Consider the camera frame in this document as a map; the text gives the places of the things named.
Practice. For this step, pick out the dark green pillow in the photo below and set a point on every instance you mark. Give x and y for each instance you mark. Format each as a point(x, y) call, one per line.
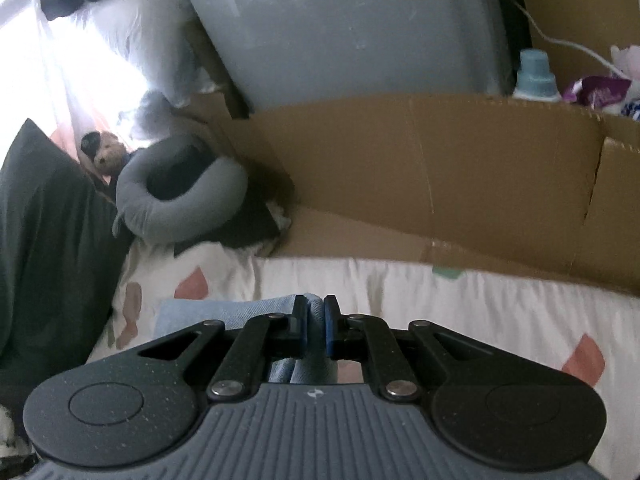
point(50, 260)

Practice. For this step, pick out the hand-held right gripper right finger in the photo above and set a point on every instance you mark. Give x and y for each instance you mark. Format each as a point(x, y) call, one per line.
point(330, 329)

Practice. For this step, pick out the light blue detergent bottle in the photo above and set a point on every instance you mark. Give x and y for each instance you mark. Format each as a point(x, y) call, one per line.
point(535, 77)

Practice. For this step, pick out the black cloth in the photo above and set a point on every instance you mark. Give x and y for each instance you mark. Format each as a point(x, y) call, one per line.
point(250, 230)

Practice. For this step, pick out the white bear-printed bed sheet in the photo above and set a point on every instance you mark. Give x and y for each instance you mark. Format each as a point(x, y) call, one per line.
point(450, 310)

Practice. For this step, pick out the white pillow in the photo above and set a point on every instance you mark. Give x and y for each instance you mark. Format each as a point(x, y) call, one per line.
point(140, 35)

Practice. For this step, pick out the tall brown cardboard panel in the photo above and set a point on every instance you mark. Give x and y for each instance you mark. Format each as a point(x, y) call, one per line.
point(575, 0)

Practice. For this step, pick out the grey neck pillow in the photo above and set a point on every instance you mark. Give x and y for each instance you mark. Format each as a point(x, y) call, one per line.
point(150, 220)

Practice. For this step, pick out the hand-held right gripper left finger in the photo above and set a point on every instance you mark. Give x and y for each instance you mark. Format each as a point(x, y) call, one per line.
point(300, 329)

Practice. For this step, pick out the light blue jeans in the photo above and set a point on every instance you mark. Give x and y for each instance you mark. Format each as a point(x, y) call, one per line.
point(225, 310)

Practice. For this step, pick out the brown cardboard box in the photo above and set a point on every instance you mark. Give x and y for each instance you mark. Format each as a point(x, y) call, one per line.
point(400, 170)

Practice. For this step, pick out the small teddy bear toy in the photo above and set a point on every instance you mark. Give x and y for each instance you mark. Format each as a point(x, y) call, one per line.
point(107, 155)

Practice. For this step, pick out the grey fuzzy plush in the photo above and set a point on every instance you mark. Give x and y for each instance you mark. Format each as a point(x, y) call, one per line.
point(152, 115)

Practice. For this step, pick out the purple packet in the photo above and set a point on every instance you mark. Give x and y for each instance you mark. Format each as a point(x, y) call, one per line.
point(595, 91)

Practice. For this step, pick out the white printed refill pouch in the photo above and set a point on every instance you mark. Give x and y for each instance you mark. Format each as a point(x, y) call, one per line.
point(632, 107)

